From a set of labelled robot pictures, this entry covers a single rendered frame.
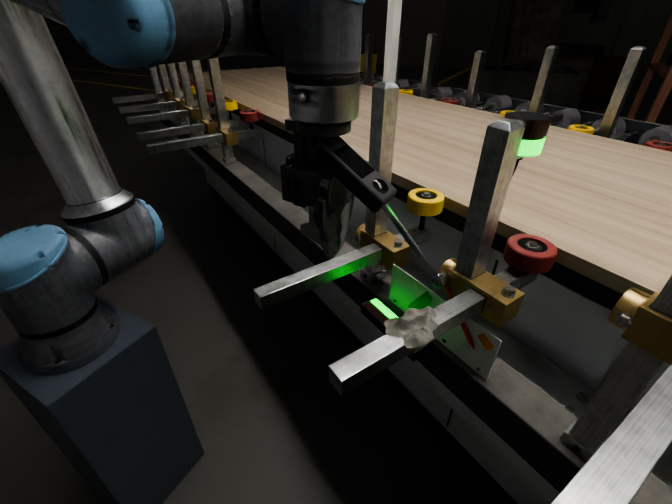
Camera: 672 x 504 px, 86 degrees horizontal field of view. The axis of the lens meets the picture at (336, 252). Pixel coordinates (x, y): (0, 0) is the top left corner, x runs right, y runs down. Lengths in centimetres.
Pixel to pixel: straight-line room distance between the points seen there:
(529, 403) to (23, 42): 107
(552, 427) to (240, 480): 98
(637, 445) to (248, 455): 120
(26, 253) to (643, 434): 92
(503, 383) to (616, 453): 37
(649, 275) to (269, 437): 118
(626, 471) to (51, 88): 97
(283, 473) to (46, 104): 117
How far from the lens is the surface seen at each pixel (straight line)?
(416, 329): 53
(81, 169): 92
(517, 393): 72
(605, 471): 36
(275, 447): 141
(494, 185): 56
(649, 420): 41
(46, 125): 92
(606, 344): 84
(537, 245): 71
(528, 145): 58
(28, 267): 87
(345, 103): 46
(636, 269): 74
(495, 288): 63
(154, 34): 40
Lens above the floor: 124
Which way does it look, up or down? 33 degrees down
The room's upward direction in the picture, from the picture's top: straight up
